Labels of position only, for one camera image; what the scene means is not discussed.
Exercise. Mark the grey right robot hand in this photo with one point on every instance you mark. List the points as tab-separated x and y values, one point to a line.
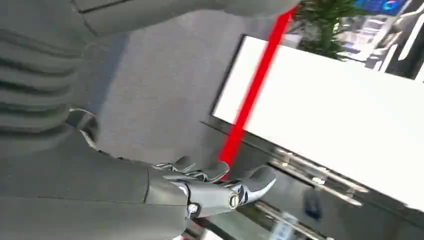
82	198

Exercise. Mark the ribbed grey right robot arm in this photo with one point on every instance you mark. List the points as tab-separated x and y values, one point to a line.
33	82

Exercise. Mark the white printed label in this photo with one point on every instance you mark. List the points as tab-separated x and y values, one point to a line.
284	228

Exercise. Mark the small blue object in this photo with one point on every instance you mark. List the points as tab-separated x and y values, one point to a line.
312	202

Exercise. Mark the white desk with black edge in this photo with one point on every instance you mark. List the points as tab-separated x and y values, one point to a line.
331	116

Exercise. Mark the green potted plant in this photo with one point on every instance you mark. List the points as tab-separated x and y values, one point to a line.
326	26

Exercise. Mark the blue display screen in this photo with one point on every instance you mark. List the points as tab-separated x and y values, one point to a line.
381	5

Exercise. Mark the silver metal desk frame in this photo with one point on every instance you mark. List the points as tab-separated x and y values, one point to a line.
308	172

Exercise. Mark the white frame structure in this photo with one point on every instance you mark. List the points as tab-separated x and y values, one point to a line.
405	39

